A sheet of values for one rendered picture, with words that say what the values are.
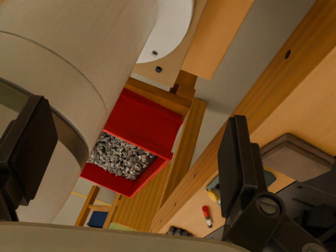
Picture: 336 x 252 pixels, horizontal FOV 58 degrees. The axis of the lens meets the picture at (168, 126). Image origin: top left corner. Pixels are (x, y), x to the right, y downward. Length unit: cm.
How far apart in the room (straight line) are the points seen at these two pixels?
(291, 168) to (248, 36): 104
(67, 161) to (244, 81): 154
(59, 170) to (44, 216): 3
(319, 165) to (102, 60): 40
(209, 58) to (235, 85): 125
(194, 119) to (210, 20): 136
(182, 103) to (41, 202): 51
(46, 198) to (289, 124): 39
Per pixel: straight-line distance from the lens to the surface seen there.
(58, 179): 21
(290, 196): 72
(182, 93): 69
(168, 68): 41
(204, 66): 50
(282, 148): 51
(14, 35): 23
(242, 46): 155
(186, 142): 168
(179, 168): 160
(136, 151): 75
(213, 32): 46
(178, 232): 108
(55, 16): 24
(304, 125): 51
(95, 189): 375
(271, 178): 63
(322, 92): 45
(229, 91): 178
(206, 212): 85
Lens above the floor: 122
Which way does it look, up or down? 34 degrees down
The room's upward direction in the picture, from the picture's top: 161 degrees counter-clockwise
